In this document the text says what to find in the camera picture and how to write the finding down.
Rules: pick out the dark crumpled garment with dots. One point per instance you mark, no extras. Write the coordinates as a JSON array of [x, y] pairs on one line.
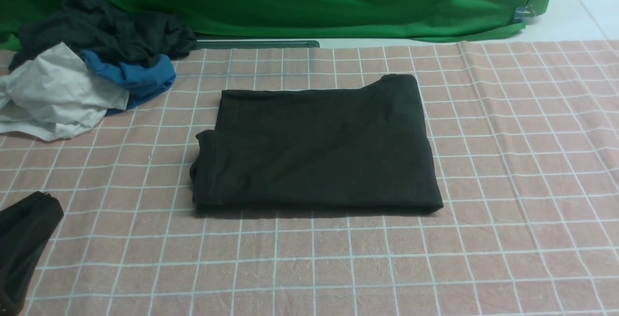
[[113, 34]]

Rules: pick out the white crumpled garment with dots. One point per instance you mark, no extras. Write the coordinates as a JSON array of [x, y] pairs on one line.
[[55, 96]]

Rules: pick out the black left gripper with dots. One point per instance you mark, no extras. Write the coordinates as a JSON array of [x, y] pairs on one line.
[[25, 230]]

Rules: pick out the pink checkered tablecloth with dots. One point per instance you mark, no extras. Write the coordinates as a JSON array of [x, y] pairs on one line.
[[525, 138]]

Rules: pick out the blue binder clip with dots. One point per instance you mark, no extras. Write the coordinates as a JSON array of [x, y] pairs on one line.
[[521, 14]]

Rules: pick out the dark gray long-sleeve top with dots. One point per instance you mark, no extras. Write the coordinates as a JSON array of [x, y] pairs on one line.
[[348, 148]]

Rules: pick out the blue crumpled garment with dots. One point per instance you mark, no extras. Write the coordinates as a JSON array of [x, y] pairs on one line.
[[142, 84]]

